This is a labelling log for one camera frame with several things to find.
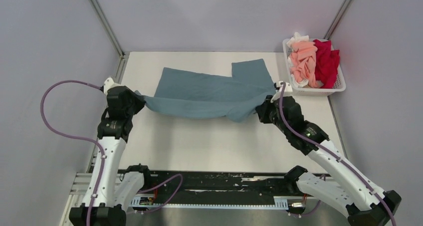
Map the white plastic laundry basket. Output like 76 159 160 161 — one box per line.
283 38 346 96

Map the left aluminium frame post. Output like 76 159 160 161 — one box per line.
88 0 125 58

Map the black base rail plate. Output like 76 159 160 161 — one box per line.
129 170 311 210

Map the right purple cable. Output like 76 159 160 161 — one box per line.
274 82 397 226

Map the purple cable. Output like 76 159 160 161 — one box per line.
274 82 397 226
40 80 107 226

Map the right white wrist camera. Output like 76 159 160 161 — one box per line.
270 81 293 103

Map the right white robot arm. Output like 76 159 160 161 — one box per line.
256 96 402 226

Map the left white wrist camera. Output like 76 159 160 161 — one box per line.
101 77 121 95

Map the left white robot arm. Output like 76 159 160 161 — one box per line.
69 83 153 226

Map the blue-grey t shirt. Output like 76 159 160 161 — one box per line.
144 59 276 123

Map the aluminium frame post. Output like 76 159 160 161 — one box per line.
88 0 125 58
324 0 354 40

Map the red t shirt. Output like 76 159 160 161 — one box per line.
313 39 340 89

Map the pink t shirt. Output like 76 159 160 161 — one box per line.
289 41 323 88

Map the white t shirt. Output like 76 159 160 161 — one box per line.
286 32 309 47

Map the right aluminium frame post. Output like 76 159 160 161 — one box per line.
324 0 354 40

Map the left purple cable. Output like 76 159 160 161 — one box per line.
40 80 107 226

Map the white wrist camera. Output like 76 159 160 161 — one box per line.
101 77 121 95
270 81 293 103

